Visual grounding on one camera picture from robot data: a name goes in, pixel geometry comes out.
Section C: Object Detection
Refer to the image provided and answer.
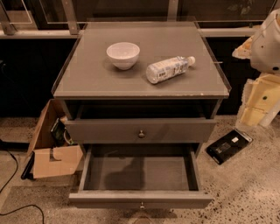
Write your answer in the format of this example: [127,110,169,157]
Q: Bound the clear plastic water bottle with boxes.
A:
[146,56,196,84]

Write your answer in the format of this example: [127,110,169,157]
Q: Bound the white ceramic bowl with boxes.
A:
[106,42,140,70]

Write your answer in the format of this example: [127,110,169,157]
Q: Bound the brown cardboard box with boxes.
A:
[27,99,83,179]

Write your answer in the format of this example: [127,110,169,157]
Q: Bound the black floor cable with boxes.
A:
[0,139,46,224]

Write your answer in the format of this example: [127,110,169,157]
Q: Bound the dark items in box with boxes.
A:
[50,118,74,147]

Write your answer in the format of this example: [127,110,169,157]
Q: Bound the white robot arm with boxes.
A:
[232,9,280,126]

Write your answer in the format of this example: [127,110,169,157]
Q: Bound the grey wooden drawer cabinet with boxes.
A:
[51,20,233,156]

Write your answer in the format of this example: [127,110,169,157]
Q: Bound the black flat device box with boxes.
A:
[206,129,253,165]

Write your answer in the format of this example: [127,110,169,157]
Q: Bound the grey drawer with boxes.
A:
[69,143,213,209]
[66,118,215,144]

